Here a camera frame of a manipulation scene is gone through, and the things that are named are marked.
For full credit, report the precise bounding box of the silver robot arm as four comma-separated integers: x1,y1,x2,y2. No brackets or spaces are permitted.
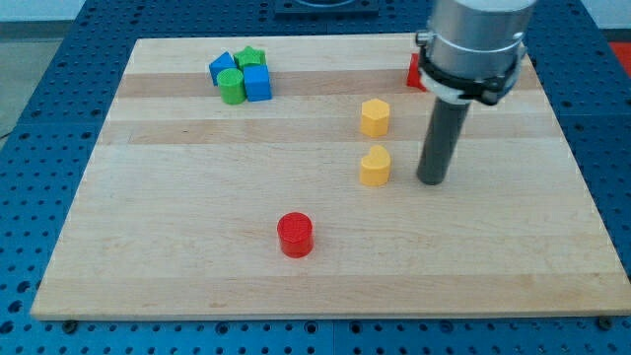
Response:
415,0,536,106

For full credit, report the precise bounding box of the red block behind arm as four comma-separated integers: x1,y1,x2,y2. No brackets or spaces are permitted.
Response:
406,53,427,92

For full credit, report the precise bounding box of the green star block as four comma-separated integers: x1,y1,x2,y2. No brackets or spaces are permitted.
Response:
234,46,266,70

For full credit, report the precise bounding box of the red cylinder block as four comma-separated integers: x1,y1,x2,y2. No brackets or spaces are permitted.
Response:
277,212,315,258

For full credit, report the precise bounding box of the yellow heart block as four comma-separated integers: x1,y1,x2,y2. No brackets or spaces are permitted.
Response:
359,145,391,186

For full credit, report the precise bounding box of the wooden board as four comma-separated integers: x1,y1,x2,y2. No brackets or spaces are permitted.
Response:
31,34,630,320

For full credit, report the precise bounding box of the yellow hexagon block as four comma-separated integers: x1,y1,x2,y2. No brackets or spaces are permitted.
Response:
360,99,390,137

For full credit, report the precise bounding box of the blue cube block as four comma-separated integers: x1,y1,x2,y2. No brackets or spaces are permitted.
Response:
244,65,272,102

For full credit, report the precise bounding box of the green cylinder block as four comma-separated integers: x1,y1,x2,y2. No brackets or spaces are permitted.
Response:
217,68,246,105

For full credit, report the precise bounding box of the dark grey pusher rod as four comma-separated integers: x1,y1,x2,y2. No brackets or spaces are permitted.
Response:
416,98,470,185

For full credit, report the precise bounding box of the blue pentagon block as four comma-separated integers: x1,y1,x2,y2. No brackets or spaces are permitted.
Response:
208,51,237,86

